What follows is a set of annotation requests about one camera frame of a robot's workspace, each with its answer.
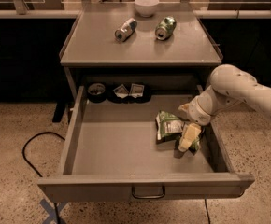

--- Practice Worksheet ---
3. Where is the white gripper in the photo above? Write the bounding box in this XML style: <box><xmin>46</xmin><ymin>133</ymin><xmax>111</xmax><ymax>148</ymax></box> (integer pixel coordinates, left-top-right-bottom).
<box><xmin>178</xmin><ymin>86</ymin><xmax>235</xmax><ymax>152</ymax></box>

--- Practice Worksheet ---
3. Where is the green jalapeno chip bag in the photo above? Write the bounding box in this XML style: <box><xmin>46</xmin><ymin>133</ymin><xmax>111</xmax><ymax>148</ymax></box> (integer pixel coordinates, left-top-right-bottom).
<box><xmin>155</xmin><ymin>110</ymin><xmax>203</xmax><ymax>152</ymax></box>

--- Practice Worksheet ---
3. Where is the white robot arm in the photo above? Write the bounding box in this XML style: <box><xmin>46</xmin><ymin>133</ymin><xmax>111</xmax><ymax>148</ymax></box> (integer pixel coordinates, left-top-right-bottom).
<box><xmin>178</xmin><ymin>64</ymin><xmax>271</xmax><ymax>152</ymax></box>

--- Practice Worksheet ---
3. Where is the grey open drawer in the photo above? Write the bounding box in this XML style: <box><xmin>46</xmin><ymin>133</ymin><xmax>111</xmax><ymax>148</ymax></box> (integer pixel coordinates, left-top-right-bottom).
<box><xmin>38</xmin><ymin>90</ymin><xmax>254</xmax><ymax>203</ymax></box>

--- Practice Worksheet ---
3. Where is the grey cabinet counter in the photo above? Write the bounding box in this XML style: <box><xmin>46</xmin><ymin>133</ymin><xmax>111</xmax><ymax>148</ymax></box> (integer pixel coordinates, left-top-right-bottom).
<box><xmin>61</xmin><ymin>3</ymin><xmax>221</xmax><ymax>102</ymax></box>

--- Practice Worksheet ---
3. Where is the black tray with packets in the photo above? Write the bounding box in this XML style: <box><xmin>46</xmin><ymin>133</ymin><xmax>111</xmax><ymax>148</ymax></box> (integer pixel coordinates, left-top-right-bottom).
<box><xmin>107</xmin><ymin>83</ymin><xmax>152</xmax><ymax>104</ymax></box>

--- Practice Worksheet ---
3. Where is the green soda can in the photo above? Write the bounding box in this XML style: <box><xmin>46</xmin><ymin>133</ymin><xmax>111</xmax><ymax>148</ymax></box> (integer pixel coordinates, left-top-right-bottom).
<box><xmin>155</xmin><ymin>16</ymin><xmax>177</xmax><ymax>40</ymax></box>

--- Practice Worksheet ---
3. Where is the black tape roll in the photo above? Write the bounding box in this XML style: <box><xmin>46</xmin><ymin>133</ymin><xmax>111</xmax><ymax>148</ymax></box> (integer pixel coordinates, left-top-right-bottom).
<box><xmin>87</xmin><ymin>83</ymin><xmax>107</xmax><ymax>103</ymax></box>

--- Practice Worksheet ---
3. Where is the dark right cabinet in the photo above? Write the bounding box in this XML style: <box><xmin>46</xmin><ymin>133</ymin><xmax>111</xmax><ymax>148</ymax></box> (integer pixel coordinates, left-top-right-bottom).
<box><xmin>202</xmin><ymin>19</ymin><xmax>271</xmax><ymax>87</ymax></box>

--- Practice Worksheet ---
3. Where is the dark cabinet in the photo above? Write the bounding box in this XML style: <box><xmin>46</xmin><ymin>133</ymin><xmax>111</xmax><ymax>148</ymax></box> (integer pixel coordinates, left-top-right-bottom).
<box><xmin>0</xmin><ymin>19</ymin><xmax>74</xmax><ymax>102</ymax></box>
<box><xmin>202</xmin><ymin>19</ymin><xmax>271</xmax><ymax>87</ymax></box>

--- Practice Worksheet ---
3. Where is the blue white soda can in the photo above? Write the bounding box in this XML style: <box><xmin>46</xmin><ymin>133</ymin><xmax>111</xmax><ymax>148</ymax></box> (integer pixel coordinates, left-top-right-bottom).
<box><xmin>115</xmin><ymin>18</ymin><xmax>137</xmax><ymax>42</ymax></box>

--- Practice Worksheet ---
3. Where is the white bowl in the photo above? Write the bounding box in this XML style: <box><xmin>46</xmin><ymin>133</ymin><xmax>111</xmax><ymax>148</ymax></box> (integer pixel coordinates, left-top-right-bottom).
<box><xmin>135</xmin><ymin>0</ymin><xmax>159</xmax><ymax>17</ymax></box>

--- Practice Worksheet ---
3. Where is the blue floor tape cross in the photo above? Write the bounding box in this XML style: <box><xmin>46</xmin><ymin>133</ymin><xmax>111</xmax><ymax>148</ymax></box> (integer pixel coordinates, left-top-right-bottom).
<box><xmin>39</xmin><ymin>199</ymin><xmax>66</xmax><ymax>224</ymax></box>

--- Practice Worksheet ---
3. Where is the dark left cabinet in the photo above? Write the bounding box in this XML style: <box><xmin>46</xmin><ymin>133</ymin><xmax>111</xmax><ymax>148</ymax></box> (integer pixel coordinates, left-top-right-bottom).
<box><xmin>0</xmin><ymin>19</ymin><xmax>74</xmax><ymax>102</ymax></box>

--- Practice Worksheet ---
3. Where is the black metal drawer handle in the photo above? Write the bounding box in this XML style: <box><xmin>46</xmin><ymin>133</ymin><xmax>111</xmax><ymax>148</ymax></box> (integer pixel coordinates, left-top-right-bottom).
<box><xmin>132</xmin><ymin>186</ymin><xmax>165</xmax><ymax>200</ymax></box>

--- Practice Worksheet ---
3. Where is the black floor cable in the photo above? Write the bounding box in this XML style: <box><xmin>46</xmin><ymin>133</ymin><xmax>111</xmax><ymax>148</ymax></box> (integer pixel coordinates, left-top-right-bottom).
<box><xmin>21</xmin><ymin>131</ymin><xmax>66</xmax><ymax>224</ymax></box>

